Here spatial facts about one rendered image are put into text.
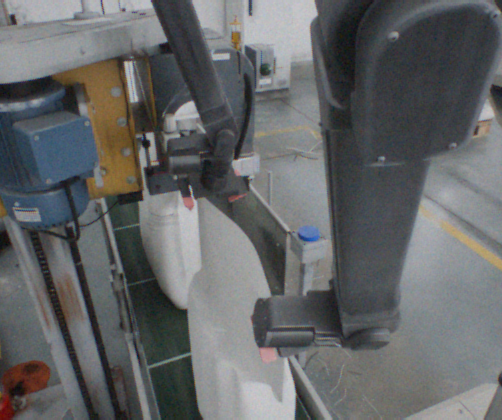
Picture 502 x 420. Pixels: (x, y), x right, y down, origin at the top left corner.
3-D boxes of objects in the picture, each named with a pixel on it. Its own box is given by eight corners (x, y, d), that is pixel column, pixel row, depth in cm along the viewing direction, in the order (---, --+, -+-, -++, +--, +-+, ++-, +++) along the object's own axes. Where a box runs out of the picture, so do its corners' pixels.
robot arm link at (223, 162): (237, 158, 83) (232, 134, 86) (201, 160, 81) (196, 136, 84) (232, 178, 89) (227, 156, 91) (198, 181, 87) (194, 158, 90)
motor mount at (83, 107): (112, 188, 82) (95, 103, 74) (74, 195, 80) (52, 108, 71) (96, 134, 104) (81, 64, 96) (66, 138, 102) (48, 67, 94)
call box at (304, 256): (326, 257, 124) (328, 240, 121) (301, 264, 121) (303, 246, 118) (312, 241, 130) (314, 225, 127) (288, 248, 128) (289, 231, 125)
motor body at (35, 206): (96, 225, 84) (66, 96, 71) (8, 243, 79) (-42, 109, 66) (89, 189, 96) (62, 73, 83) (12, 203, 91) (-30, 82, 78)
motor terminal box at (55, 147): (105, 180, 77) (92, 116, 71) (48, 201, 71) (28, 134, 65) (80, 165, 82) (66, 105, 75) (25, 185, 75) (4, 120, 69)
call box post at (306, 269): (300, 419, 166) (314, 254, 125) (293, 422, 165) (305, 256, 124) (297, 412, 169) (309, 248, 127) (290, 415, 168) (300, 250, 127)
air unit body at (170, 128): (189, 179, 104) (183, 116, 95) (169, 183, 102) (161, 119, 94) (184, 171, 107) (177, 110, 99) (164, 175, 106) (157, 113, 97)
